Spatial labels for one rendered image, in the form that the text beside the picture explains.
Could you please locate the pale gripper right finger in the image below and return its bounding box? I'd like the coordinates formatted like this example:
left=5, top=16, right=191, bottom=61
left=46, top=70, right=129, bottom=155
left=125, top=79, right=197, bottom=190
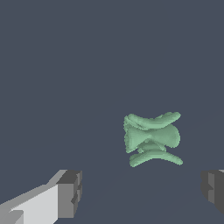
left=200, top=169, right=224, bottom=215

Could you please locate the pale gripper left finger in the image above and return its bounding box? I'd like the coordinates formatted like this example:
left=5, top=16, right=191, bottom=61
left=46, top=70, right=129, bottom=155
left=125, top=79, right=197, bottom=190
left=0, top=169, right=83, bottom=224

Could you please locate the green curved sculpted object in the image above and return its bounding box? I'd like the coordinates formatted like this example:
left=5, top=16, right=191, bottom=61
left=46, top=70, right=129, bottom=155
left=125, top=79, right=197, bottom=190
left=122, top=111, right=184, bottom=168

